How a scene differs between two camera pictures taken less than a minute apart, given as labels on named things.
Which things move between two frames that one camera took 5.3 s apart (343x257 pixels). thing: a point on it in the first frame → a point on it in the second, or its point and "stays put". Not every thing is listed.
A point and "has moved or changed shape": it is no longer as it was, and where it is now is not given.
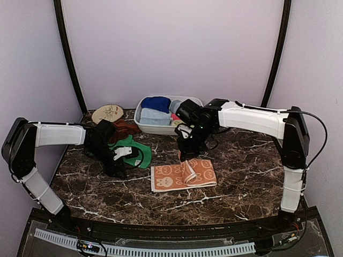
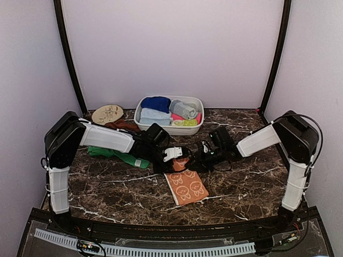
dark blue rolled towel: (156, 103) stays put
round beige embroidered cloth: (110, 113) stays put
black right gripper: (186, 152) → (200, 161)
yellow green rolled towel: (176, 122) stays put
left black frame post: (60, 21) stays put
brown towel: (123, 129) stays put
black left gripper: (113, 168) → (163, 168)
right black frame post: (285, 20) stays put
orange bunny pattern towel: (188, 174) has moved or changed shape
